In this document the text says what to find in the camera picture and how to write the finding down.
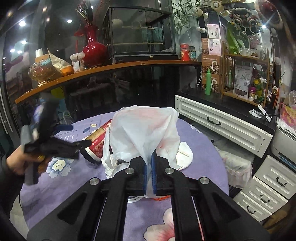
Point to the person's left hand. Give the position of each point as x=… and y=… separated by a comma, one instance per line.
x=19, y=161

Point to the purple floral tablecloth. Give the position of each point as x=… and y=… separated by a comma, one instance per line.
x=146, y=197

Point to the red cylindrical noodle cup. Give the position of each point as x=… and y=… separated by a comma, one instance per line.
x=94, y=152

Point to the red ceramic vase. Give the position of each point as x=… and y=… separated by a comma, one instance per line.
x=95, y=52

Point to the black glass display cage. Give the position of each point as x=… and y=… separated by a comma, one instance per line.
x=135, y=33

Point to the red tin can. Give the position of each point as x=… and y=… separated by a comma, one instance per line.
x=184, y=52

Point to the brown coffee boxes stack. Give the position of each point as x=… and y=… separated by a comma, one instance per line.
x=212, y=59

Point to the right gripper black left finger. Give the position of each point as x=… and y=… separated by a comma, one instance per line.
x=97, y=210

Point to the green plastic bottle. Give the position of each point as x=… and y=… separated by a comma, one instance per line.
x=208, y=83

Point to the wooden desktop shelf rack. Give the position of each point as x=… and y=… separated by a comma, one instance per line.
x=237, y=73

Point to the white plastic bag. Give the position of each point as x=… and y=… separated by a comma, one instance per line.
x=138, y=131

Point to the gold ornament dish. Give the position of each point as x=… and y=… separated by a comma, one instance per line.
x=42, y=72

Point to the white drawer cabinet stack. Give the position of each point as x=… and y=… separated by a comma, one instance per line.
x=269, y=189

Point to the cream paper snack bag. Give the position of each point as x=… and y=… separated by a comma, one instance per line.
x=62, y=66

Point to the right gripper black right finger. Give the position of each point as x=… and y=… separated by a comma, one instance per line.
x=201, y=210

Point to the white long drawer front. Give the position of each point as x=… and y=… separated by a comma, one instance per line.
x=242, y=133

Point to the white paper plate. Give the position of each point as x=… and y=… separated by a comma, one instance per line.
x=184, y=155

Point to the white printer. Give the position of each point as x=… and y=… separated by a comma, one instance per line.
x=283, y=146

